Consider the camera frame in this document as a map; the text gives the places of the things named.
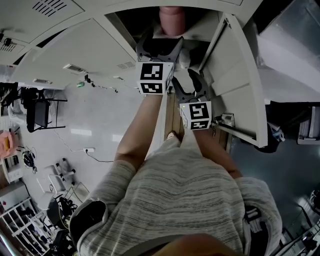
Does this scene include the black strap with white buckle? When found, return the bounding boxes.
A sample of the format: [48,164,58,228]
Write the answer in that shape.
[243,204,271,256]

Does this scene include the person's grey striped shirt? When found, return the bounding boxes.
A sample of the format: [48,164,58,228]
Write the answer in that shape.
[69,142,283,256]

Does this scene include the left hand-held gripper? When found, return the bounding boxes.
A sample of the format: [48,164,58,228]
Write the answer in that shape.
[135,34,185,95]

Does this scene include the pink stool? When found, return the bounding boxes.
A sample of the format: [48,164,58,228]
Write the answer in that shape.
[0,129,17,159]

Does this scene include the wire frame stand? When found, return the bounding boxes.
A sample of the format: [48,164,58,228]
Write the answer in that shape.
[63,181,90,206]

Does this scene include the person's chin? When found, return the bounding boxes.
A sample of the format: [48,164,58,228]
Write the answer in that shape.
[149,233,247,256]

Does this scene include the black padded shoulder strap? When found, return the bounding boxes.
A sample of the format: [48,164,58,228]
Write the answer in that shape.
[69,199,109,249]

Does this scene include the wooden slat platform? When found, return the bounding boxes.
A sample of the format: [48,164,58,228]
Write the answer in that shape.
[159,92,231,151]

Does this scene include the person's right forearm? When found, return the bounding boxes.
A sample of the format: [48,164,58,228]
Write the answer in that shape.
[191,128,243,180]

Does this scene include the grey printer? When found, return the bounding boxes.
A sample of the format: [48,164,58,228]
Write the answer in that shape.
[297,106,320,146]

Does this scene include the thin white cable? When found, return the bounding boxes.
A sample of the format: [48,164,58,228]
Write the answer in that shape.
[53,128,86,153]

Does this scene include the white shelf rack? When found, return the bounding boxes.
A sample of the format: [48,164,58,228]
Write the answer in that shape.
[0,197,51,254]

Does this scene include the white cloth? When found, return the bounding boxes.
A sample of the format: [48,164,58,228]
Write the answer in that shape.
[178,47,192,70]

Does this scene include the white office chair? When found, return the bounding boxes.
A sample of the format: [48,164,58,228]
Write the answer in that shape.
[39,157,76,211]

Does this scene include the metal door handle plate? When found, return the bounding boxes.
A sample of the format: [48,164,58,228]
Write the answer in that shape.
[212,112,236,129]

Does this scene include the silver foil panel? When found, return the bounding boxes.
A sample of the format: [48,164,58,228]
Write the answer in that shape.
[258,0,320,76]

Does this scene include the black power cable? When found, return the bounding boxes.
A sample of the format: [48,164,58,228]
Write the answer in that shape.
[86,150,116,164]

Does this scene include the person's beige trousers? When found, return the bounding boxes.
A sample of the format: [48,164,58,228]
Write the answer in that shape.
[144,127,204,161]

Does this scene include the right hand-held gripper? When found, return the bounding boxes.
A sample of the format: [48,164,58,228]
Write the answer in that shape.
[171,68,213,131]

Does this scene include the person's left forearm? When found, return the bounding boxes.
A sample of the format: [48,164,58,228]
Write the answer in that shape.
[114,93,168,171]

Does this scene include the black folding table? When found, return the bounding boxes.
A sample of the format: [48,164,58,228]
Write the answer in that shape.
[19,86,69,134]

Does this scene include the pink cup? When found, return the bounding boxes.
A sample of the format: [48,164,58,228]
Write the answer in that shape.
[159,5,186,37]

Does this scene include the locker door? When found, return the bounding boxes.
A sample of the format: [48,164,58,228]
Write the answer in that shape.
[198,12,270,149]

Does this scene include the black bin bag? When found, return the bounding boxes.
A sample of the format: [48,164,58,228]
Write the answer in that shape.
[252,122,285,154]

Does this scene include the tangled black cable bundle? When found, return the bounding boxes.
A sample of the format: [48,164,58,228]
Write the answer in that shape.
[21,146,39,174]

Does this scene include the black chair with yellow cable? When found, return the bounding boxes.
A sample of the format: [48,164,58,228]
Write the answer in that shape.
[47,196,79,231]

